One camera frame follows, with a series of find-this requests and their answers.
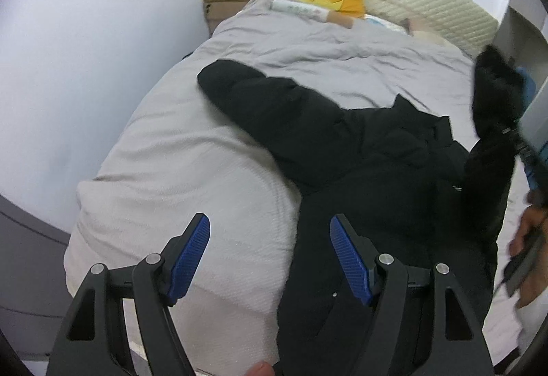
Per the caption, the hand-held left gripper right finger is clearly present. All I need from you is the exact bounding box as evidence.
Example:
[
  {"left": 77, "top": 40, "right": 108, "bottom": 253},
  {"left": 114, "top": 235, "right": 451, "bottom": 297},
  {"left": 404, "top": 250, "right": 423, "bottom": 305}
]
[{"left": 329, "top": 213, "right": 497, "bottom": 376}]

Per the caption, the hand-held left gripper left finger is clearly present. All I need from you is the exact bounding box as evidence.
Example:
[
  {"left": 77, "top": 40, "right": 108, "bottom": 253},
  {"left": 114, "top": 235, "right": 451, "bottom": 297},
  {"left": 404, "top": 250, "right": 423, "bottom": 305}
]
[{"left": 45, "top": 212, "right": 211, "bottom": 376}]

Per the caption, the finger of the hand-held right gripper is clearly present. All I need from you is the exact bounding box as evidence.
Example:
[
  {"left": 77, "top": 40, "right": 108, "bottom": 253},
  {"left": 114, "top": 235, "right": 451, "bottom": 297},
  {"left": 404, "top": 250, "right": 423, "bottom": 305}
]
[{"left": 515, "top": 65, "right": 537, "bottom": 116}]

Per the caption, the black padded jacket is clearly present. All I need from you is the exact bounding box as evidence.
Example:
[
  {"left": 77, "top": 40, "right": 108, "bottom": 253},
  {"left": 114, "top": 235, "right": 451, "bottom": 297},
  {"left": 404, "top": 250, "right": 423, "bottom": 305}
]
[{"left": 197, "top": 44, "right": 528, "bottom": 376}]

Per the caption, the person's right hand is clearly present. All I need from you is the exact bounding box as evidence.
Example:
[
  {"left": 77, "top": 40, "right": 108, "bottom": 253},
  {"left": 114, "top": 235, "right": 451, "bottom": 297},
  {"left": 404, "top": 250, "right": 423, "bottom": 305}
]
[{"left": 509, "top": 201, "right": 545, "bottom": 310}]

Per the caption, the person's left hand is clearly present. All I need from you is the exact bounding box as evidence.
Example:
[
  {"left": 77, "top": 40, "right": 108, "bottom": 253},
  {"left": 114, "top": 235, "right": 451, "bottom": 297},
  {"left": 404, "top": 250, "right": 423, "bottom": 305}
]
[{"left": 247, "top": 361, "right": 275, "bottom": 376}]

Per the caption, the grey wardrobe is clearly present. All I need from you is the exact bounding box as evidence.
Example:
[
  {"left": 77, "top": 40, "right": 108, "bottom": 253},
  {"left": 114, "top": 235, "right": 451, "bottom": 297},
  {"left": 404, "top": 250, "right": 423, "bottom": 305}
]
[{"left": 492, "top": 0, "right": 548, "bottom": 102}]

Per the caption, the grey blanket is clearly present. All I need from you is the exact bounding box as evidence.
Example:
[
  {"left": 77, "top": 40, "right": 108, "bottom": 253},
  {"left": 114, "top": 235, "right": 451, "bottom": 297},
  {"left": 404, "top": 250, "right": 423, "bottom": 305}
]
[{"left": 63, "top": 0, "right": 548, "bottom": 372}]

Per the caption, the beige pillow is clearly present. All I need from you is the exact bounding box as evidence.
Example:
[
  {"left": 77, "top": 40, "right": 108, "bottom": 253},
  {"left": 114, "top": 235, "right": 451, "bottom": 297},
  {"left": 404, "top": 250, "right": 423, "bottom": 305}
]
[{"left": 404, "top": 18, "right": 455, "bottom": 43}]

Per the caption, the light blue pillow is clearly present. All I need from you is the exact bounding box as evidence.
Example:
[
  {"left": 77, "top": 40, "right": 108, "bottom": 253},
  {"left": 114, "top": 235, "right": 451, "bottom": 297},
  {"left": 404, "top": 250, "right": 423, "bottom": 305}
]
[{"left": 364, "top": 14, "right": 405, "bottom": 32}]

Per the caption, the white bottle-shaped plush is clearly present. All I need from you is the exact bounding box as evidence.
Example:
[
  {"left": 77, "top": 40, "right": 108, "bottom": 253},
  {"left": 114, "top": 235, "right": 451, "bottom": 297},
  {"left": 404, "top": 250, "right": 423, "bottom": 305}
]
[{"left": 269, "top": 0, "right": 356, "bottom": 27}]

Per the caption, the wooden nightstand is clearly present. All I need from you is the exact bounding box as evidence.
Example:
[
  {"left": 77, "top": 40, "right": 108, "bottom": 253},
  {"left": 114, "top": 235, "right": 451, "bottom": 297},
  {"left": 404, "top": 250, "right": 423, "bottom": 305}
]
[{"left": 202, "top": 0, "right": 258, "bottom": 38}]

